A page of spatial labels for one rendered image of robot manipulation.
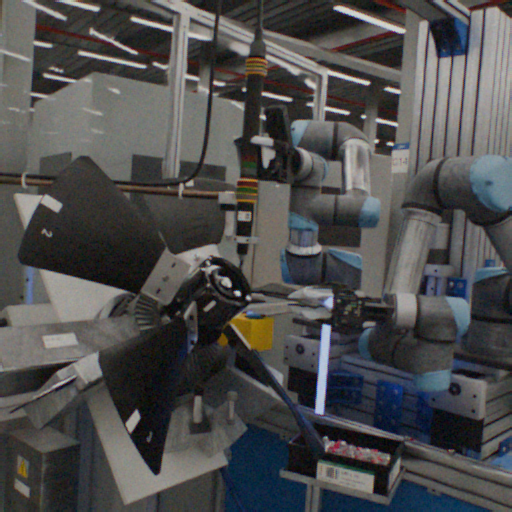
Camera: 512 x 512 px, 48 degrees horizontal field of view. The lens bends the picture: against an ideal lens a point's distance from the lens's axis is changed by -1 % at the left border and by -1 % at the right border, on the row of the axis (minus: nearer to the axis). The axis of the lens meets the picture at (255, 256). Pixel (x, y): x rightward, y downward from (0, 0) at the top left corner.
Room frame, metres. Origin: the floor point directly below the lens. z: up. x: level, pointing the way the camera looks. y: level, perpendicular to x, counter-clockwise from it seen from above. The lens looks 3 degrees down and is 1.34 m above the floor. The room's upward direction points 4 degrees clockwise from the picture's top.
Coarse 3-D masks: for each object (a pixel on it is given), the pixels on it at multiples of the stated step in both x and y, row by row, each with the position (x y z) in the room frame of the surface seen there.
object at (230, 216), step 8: (224, 200) 1.18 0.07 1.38; (232, 200) 1.18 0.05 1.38; (224, 208) 1.17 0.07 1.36; (232, 208) 1.17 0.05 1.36; (232, 216) 1.18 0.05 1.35; (232, 224) 1.18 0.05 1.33; (224, 232) 1.18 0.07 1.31; (232, 232) 1.18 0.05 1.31; (232, 240) 1.16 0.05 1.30; (240, 240) 1.16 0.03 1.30; (248, 240) 1.15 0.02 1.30; (256, 240) 1.17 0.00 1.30
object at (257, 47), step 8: (256, 32) 1.18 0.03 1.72; (256, 40) 1.18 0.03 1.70; (256, 48) 1.17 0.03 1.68; (264, 48) 1.18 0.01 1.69; (248, 56) 1.19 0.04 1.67; (256, 56) 1.21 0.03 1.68; (264, 56) 1.18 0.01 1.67; (240, 208) 1.18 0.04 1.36; (248, 208) 1.17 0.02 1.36; (240, 216) 1.17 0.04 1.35; (248, 216) 1.17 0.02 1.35; (240, 224) 1.17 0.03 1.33; (248, 224) 1.17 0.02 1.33; (240, 232) 1.18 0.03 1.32; (248, 232) 1.18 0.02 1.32; (240, 248) 1.18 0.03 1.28
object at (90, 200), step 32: (64, 192) 1.00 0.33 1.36; (96, 192) 1.03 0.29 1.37; (32, 224) 0.96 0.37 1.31; (64, 224) 0.99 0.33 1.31; (96, 224) 1.01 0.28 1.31; (128, 224) 1.04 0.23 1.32; (32, 256) 0.95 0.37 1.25; (64, 256) 0.98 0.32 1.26; (96, 256) 1.01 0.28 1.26; (128, 256) 1.04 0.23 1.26; (160, 256) 1.06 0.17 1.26; (128, 288) 1.05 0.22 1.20
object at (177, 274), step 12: (168, 252) 1.07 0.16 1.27; (156, 264) 1.07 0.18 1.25; (168, 264) 1.08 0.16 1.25; (180, 264) 1.09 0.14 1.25; (156, 276) 1.07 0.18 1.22; (180, 276) 1.09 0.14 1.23; (144, 288) 1.06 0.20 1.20; (156, 288) 1.07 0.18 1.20; (168, 288) 1.08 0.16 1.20; (168, 300) 1.08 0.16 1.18
